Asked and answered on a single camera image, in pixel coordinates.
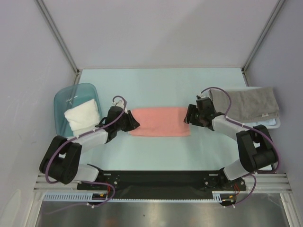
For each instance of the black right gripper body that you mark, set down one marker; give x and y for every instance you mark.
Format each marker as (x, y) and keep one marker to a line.
(192, 115)

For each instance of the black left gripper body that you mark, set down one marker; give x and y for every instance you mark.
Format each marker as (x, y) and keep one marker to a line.
(121, 125)

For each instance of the pink towel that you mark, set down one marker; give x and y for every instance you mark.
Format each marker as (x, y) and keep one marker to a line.
(160, 122)

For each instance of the white towel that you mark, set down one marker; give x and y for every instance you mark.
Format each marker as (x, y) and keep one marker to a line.
(83, 117)

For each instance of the grey towel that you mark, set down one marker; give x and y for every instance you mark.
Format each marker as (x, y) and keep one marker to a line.
(246, 104)

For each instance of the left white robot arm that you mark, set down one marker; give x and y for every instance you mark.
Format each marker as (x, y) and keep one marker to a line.
(61, 162)

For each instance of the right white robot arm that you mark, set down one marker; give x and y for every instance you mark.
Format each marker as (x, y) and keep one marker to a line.
(255, 147)

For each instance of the teal plastic basin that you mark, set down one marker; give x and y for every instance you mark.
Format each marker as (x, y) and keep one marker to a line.
(68, 98)

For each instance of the light blue towel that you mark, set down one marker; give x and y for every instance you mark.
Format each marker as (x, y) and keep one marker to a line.
(267, 123)

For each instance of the white plastic basket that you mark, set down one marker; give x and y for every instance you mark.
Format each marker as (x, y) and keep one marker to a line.
(277, 125)

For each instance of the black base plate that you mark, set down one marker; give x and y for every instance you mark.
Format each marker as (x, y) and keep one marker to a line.
(162, 181)

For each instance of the white slotted cable duct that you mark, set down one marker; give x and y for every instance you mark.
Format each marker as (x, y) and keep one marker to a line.
(140, 196)

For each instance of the aluminium rail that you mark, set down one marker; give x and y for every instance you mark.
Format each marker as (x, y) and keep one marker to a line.
(265, 183)

